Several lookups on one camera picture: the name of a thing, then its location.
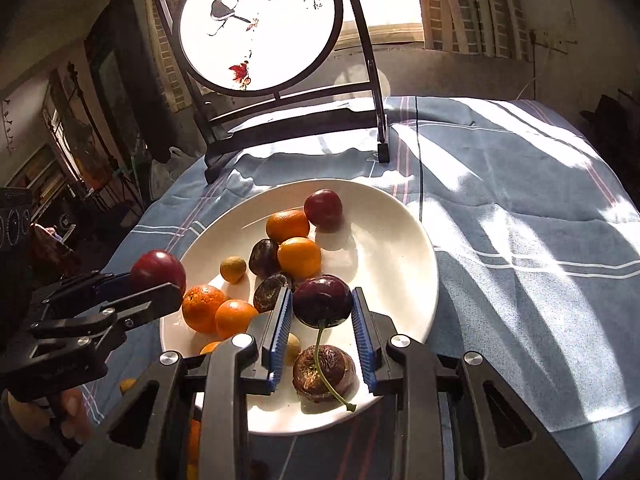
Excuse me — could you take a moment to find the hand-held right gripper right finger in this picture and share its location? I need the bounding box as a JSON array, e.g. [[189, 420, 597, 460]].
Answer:
[[350, 287, 583, 480]]

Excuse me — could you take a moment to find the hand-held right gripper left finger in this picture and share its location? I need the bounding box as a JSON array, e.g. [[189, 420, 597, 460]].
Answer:
[[60, 287, 294, 480]]

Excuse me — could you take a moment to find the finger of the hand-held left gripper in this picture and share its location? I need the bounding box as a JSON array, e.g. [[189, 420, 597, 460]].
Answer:
[[42, 270, 135, 318], [31, 282, 184, 348]]

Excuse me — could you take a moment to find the bright red plum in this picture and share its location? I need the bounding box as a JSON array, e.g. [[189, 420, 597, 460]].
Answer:
[[130, 250, 187, 293]]

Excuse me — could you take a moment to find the wrinkled dark passion fruit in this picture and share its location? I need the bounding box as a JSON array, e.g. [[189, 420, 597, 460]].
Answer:
[[292, 345, 357, 403], [253, 273, 293, 313]]

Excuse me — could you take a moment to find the dark cherry with stem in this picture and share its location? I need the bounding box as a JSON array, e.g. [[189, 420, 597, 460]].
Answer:
[[292, 275, 357, 413]]

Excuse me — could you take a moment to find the small dark purple plum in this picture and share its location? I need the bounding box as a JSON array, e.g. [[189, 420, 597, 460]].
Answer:
[[248, 239, 281, 278]]

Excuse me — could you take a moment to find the white round plate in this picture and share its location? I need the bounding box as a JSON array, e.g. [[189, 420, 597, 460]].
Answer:
[[160, 178, 440, 436]]

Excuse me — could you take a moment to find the large dark red plum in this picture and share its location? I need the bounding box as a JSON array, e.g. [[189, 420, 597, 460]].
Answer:
[[304, 189, 344, 231]]

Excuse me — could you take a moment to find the person's left hand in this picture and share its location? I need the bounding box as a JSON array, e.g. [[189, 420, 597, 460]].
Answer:
[[7, 386, 97, 447]]

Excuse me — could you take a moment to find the blue striped tablecloth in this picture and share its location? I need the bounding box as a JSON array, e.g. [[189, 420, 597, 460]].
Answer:
[[82, 95, 640, 480]]

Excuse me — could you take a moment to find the dark framed picture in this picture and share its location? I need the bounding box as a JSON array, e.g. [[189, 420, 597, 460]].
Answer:
[[82, 0, 171, 163]]

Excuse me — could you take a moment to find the checked curtain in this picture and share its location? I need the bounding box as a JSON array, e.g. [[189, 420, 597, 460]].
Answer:
[[145, 0, 201, 113], [412, 0, 533, 61]]

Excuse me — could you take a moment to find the bird painting table screen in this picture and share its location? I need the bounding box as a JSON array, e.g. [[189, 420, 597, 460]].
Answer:
[[152, 0, 391, 184]]

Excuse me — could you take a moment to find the window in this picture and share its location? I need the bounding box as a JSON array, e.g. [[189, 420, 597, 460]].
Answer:
[[345, 0, 426, 47]]

